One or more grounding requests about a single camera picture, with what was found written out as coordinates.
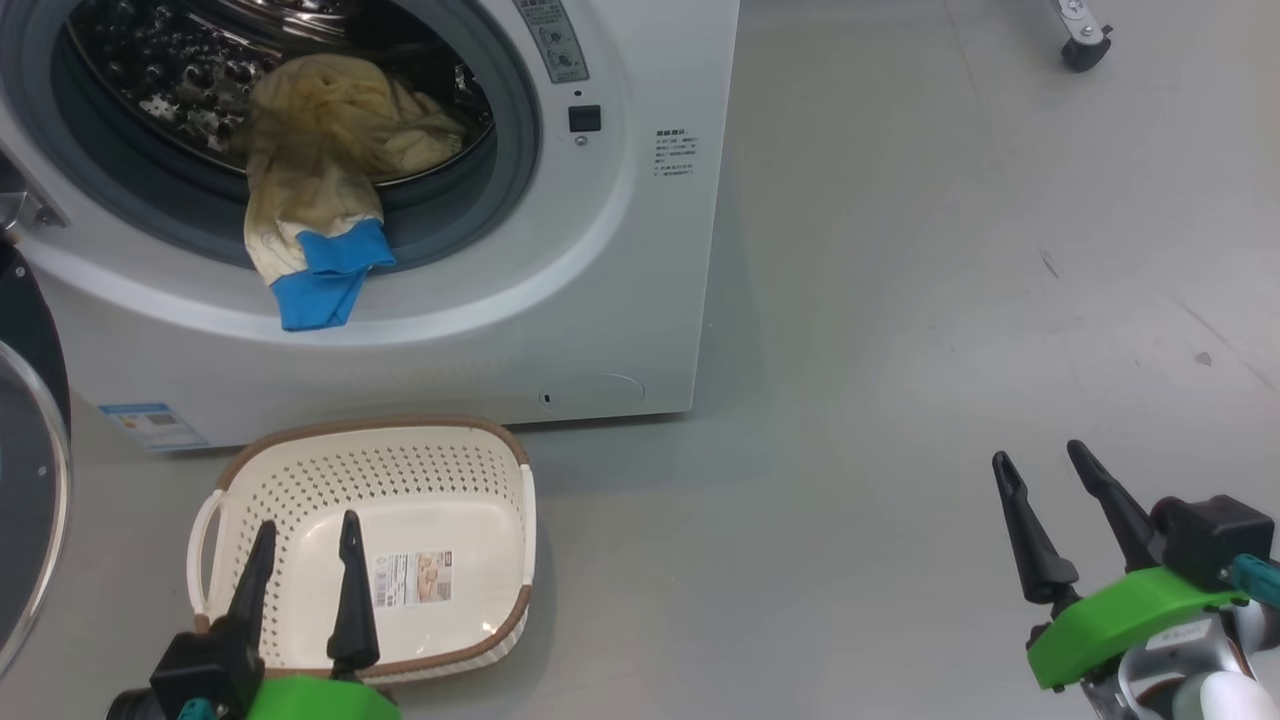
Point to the cream garment with blue cuffs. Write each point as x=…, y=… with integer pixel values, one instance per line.
x=310, y=200

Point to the black caster wheel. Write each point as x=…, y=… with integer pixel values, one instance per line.
x=1085, y=50

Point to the washing machine glass door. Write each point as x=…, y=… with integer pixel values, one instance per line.
x=20, y=480

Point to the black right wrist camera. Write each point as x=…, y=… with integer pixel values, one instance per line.
x=1210, y=540

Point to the printed warning text sticker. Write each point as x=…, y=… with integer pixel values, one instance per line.
x=675, y=152

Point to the white front-load washing machine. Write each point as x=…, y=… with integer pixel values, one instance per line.
x=450, y=330

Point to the metal door hinge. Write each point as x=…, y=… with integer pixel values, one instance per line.
x=30, y=212

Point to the plain cream garment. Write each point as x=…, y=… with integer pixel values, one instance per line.
x=420, y=140

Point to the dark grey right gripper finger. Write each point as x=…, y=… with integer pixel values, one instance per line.
x=1125, y=515
x=1040, y=560

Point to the grey icon sticker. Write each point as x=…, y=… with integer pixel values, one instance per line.
x=555, y=40

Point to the basket product label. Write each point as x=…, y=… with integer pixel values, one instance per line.
x=412, y=580

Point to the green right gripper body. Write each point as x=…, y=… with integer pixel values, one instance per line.
x=1120, y=620

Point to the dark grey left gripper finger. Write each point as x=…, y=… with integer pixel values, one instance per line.
x=255, y=580
x=353, y=620

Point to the oval filter cover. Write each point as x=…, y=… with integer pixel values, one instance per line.
x=590, y=390

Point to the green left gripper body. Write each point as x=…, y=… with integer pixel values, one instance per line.
x=320, y=700

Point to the blue energy label sticker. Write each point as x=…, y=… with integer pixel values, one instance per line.
x=150, y=425

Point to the stainless steel washing machine drum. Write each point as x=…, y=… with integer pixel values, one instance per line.
x=160, y=70

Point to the cream perforated laundry basket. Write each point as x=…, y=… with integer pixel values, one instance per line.
x=300, y=470

